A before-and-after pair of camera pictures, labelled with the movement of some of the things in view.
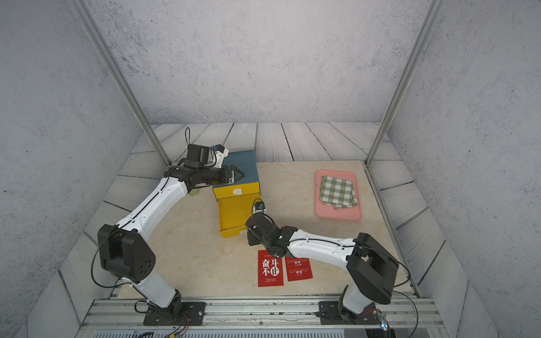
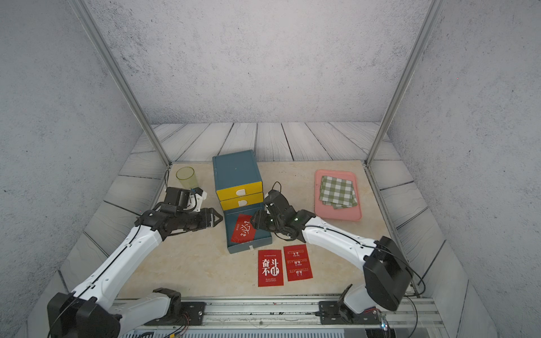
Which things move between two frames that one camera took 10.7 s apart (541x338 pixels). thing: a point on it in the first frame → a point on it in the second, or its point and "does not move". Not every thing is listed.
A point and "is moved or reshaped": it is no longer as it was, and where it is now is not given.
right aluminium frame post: x=433 y=14 does not move
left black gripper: x=231 y=173 → x=208 y=219
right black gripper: x=251 y=236 → x=259 y=220
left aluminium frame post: x=108 y=59 does not move
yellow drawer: x=234 y=213 is moved or reshaped
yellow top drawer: x=237 y=190 does not move
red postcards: x=298 y=268 does not move
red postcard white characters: x=270 y=270 does not move
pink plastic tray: x=327 y=211 does not move
